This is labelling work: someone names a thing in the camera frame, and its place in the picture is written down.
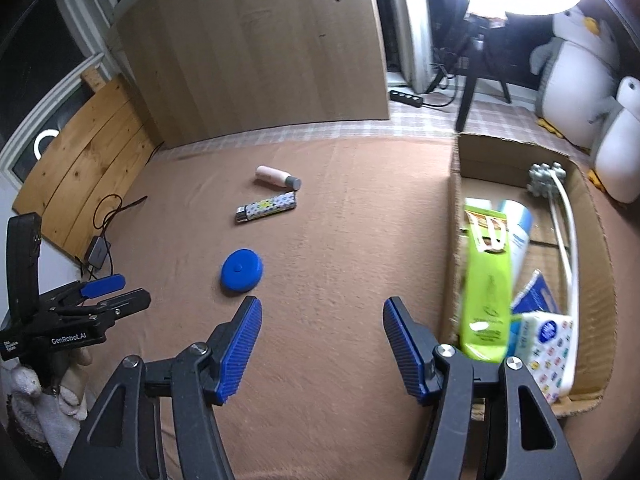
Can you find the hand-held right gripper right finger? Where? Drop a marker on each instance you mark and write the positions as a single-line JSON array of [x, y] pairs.
[[407, 355]]

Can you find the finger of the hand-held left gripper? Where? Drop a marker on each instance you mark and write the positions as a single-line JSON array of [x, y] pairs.
[[102, 285], [127, 302]]

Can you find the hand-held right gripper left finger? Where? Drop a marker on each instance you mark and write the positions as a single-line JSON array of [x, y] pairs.
[[240, 350]]

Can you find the blue round disc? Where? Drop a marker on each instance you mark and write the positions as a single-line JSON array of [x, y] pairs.
[[242, 270]]

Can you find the green squeeze tube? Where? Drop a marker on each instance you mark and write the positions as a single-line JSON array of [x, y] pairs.
[[487, 300]]

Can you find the dotted tissue pack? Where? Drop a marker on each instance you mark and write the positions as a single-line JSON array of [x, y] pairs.
[[545, 350]]

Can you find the white roller massager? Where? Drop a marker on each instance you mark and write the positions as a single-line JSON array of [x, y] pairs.
[[574, 320]]

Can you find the cardboard box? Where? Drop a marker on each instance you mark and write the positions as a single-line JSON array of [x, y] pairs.
[[500, 160]]

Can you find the white plush toy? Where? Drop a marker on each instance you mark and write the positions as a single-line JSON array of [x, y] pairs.
[[25, 385]]

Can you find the pine plank panel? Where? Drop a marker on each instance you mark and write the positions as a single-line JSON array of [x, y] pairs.
[[90, 160]]

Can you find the blue packet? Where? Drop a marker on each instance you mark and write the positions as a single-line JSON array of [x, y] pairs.
[[540, 295]]

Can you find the patterned lighter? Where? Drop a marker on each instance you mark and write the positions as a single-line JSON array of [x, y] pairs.
[[270, 206]]

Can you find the white and blue tube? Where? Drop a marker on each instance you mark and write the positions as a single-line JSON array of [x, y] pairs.
[[520, 230]]

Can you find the plaid sheet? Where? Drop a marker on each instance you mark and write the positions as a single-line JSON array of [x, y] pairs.
[[500, 115]]

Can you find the black power strip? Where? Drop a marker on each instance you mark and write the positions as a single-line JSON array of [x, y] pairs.
[[406, 97]]

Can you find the black tripod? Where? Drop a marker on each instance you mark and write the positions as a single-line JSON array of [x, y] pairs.
[[470, 90]]

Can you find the light wooden board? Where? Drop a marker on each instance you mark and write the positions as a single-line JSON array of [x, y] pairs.
[[250, 45]]

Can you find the small penguin plush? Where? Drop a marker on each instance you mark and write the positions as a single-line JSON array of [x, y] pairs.
[[620, 150]]

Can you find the large penguin plush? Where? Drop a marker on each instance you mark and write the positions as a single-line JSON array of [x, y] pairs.
[[575, 75]]

